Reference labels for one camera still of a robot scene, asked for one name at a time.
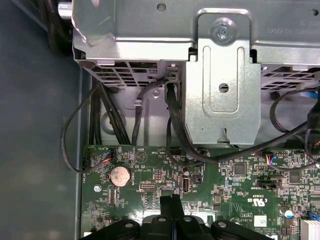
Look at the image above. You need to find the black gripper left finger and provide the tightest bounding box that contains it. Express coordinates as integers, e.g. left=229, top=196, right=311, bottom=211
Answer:
left=79, top=194, right=174, bottom=240

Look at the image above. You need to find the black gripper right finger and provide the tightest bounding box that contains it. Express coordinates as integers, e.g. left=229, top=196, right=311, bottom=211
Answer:
left=172, top=193, right=276, bottom=240

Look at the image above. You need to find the internal USB port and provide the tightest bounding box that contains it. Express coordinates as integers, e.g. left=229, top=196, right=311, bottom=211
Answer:
left=181, top=175, right=193, bottom=195

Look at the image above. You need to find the green motherboard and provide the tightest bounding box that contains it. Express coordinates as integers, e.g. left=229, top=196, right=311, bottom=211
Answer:
left=81, top=143, right=320, bottom=240

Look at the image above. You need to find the silver coin battery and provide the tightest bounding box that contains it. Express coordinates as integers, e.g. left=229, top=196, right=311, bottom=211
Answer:
left=109, top=165, right=131, bottom=187

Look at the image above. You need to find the silver finned heat sink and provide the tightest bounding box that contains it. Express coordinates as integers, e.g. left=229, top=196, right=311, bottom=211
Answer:
left=299, top=216, right=320, bottom=240

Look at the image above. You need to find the black PC case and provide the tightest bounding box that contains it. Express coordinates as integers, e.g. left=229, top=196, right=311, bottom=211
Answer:
left=0, top=0, right=187, bottom=240

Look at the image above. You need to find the metal drive cage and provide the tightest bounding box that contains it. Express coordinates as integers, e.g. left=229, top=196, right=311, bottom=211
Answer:
left=71, top=0, right=320, bottom=149

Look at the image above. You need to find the black cable bundle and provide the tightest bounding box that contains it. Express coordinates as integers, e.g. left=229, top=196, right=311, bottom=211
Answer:
left=44, top=0, right=75, bottom=50
left=89, top=83, right=132, bottom=146

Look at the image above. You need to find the flat black cable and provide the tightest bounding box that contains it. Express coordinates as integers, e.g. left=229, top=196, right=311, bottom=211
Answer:
left=164, top=82, right=210, bottom=163

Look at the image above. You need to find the thin black wire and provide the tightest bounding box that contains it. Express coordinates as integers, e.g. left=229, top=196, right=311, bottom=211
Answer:
left=61, top=83, right=112, bottom=174

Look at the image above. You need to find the thick black cable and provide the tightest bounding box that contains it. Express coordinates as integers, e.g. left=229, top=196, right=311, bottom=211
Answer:
left=207, top=82, right=320, bottom=162

